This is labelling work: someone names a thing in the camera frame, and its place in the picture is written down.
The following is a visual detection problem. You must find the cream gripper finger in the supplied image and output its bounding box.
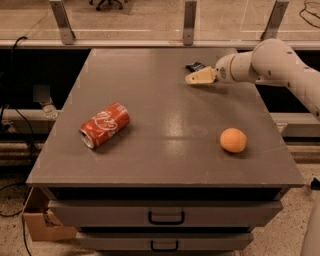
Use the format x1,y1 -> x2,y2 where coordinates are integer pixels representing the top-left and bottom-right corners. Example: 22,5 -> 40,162
185,66 -> 216,85

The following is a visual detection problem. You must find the dark blue rxbar wrapper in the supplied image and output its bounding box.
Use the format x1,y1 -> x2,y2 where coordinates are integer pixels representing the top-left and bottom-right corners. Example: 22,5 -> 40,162
185,62 -> 205,72

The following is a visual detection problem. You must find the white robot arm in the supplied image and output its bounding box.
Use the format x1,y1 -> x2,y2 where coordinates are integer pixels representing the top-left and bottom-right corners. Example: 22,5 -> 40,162
186,39 -> 320,256

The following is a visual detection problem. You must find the orange fruit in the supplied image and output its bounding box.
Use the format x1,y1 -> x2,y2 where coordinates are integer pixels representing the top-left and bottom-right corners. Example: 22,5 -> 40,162
220,128 -> 247,153

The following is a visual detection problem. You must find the grey drawer cabinet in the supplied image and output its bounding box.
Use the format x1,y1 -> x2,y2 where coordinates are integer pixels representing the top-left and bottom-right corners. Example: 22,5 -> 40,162
27,49 -> 303,256

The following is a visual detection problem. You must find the red coca-cola can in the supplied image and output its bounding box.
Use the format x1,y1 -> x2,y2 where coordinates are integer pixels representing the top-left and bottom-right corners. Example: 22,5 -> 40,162
80,103 -> 130,149

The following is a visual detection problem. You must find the office chair base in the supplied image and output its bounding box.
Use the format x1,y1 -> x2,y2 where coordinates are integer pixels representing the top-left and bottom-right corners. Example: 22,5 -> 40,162
88,0 -> 129,11

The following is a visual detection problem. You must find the black plug on floor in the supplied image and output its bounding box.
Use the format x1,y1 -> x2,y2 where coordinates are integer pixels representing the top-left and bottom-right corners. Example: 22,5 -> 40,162
310,178 -> 320,190

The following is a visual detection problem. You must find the upper grey drawer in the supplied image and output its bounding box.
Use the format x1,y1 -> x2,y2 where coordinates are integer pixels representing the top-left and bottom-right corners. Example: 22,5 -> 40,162
49,200 -> 282,228

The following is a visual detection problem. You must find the grey drawer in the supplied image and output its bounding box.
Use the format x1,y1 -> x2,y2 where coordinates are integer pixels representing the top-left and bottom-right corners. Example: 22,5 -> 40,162
49,200 -> 282,228
76,233 -> 253,252

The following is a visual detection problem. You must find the lower grey drawer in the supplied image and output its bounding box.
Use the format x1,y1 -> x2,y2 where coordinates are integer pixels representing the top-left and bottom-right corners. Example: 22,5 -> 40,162
76,233 -> 253,252

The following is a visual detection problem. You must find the cardboard box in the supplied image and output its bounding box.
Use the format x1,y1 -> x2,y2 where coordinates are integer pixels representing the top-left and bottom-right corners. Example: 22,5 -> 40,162
23,188 -> 77,242

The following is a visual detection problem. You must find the middle metal railing bracket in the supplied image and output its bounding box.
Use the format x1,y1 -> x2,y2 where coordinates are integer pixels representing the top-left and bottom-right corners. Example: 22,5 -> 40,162
182,0 -> 197,46

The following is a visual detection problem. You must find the metal railing bracket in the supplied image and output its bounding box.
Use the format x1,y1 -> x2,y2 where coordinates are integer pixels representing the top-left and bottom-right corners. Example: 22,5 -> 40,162
260,0 -> 289,41
49,0 -> 75,45
182,0 -> 197,46

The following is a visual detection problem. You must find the right metal railing bracket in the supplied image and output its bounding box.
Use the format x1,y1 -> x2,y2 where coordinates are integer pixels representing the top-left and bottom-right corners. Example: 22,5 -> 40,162
260,0 -> 289,41

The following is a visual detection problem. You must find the black cable top right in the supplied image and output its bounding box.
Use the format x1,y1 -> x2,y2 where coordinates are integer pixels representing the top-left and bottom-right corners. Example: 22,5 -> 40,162
298,0 -> 320,30

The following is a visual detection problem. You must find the black cable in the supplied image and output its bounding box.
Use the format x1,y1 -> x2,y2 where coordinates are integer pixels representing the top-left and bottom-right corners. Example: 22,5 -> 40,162
0,35 -> 41,164
298,0 -> 320,30

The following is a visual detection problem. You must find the left metal railing bracket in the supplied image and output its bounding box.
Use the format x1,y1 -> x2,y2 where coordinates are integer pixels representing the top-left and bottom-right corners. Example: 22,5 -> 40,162
49,0 -> 75,45

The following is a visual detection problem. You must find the small grey wall box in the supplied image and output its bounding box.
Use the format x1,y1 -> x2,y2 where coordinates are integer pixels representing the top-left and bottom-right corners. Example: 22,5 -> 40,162
33,84 -> 51,103

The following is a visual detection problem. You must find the black cable left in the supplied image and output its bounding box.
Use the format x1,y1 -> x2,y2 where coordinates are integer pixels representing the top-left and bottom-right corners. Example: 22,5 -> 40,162
0,35 -> 41,164

